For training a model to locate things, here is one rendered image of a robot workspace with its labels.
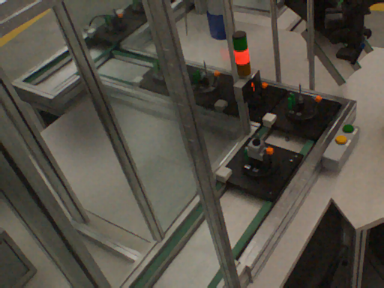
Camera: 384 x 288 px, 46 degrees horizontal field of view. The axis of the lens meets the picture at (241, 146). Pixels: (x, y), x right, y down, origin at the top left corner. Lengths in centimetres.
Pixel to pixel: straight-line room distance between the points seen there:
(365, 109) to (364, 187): 46
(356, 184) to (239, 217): 47
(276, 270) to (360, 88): 103
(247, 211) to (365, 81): 96
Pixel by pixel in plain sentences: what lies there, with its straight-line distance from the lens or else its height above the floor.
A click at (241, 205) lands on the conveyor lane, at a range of 163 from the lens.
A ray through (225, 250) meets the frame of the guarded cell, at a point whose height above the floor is 123.
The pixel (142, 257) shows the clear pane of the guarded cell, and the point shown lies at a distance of 88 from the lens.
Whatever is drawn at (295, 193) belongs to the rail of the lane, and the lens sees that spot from 159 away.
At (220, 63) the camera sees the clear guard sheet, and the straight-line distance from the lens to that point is 154.
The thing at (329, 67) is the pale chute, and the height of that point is 107.
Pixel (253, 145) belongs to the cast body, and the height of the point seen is 109.
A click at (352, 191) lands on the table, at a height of 86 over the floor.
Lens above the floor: 217
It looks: 43 degrees down
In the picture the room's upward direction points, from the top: 10 degrees counter-clockwise
